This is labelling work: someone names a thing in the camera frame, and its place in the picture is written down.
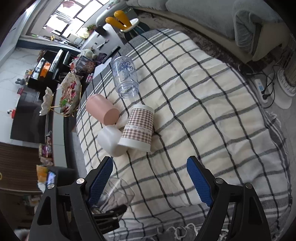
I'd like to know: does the clear smoky glass cup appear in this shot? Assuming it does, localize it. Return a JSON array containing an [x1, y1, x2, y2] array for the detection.
[[92, 178, 135, 214]]

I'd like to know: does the white plastic cup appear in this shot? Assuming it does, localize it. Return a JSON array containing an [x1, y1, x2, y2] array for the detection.
[[96, 126, 127, 157]]

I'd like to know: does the checkered paper cup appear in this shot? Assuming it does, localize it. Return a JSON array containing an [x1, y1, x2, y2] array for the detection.
[[118, 104, 154, 152]]

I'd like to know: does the pink plastic cup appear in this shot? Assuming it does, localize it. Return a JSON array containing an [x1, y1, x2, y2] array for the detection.
[[86, 94, 119, 126]]

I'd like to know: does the black cup on table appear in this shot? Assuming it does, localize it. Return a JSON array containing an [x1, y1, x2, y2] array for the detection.
[[95, 25, 107, 36]]

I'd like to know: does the orange snack bag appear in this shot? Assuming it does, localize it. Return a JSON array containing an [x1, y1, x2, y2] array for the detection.
[[36, 165, 49, 183]]

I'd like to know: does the white TV cabinet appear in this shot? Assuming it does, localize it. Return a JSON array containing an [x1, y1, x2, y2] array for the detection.
[[46, 89, 67, 168]]

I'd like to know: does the upper white shell bowl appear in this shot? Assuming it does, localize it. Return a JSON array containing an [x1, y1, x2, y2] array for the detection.
[[39, 87, 54, 116]]

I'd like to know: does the lower candy bowl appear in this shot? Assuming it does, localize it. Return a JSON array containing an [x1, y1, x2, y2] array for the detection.
[[58, 72, 81, 115]]

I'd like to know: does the white power strip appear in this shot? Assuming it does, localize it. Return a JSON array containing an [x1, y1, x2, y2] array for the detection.
[[254, 78, 268, 104]]

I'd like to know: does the plaid checkered tablecloth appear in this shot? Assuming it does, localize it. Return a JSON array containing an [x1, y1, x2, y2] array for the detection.
[[76, 29, 292, 240]]

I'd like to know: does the clear plastic bottle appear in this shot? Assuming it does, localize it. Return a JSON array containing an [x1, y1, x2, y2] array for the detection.
[[111, 56, 139, 98]]

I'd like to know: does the grey rabbit plush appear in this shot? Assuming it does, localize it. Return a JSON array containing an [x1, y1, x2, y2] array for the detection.
[[15, 78, 25, 86]]

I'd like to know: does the white floor fan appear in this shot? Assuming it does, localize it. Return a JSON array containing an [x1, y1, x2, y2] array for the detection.
[[274, 43, 295, 109]]

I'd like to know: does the black upright piano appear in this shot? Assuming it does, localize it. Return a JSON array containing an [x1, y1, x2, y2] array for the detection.
[[26, 49, 72, 92]]

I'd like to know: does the glass snack jar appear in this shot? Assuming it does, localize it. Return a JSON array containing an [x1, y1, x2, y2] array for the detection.
[[75, 55, 95, 73]]

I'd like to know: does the grey sectional sofa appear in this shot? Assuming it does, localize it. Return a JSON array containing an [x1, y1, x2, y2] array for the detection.
[[126, 0, 290, 63]]

